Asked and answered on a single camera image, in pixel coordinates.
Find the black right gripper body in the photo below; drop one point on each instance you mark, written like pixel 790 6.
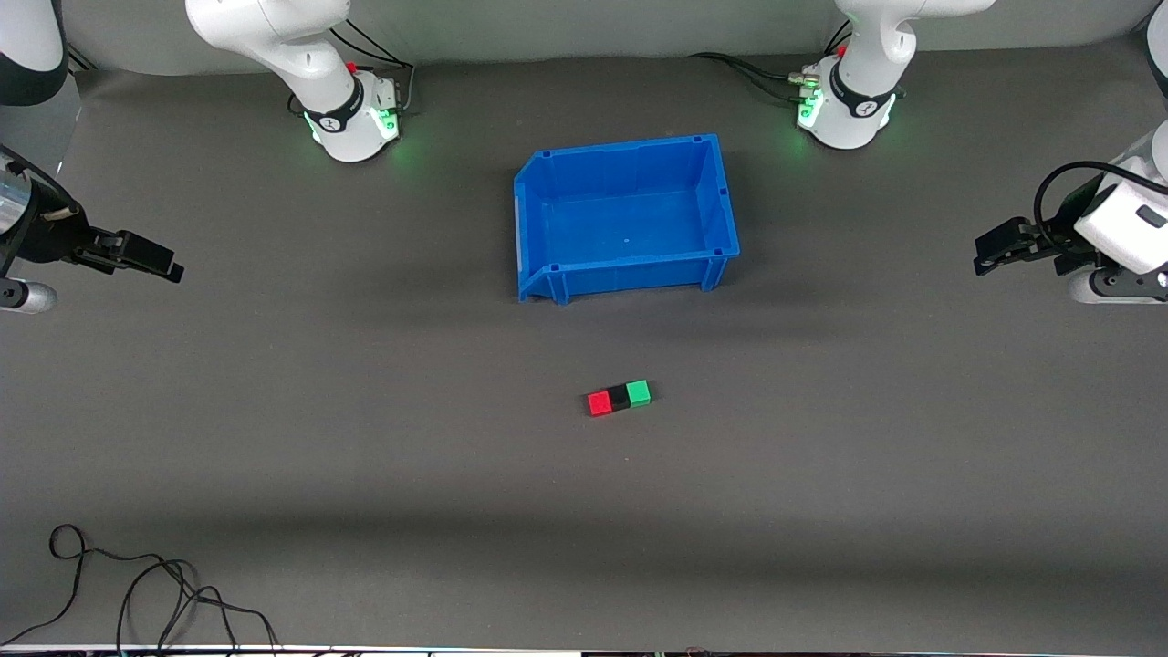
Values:
pixel 44 235

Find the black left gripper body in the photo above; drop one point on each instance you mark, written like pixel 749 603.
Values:
pixel 1061 235

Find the green cube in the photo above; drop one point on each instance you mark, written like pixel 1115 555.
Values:
pixel 639 392

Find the red cube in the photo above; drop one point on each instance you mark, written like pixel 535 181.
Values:
pixel 599 403

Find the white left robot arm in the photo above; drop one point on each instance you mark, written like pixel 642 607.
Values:
pixel 1127 228

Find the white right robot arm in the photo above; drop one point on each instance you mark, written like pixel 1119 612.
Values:
pixel 301 64

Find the black cube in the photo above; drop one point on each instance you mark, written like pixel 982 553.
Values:
pixel 620 398

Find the blue plastic bin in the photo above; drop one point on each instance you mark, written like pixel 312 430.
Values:
pixel 630 228

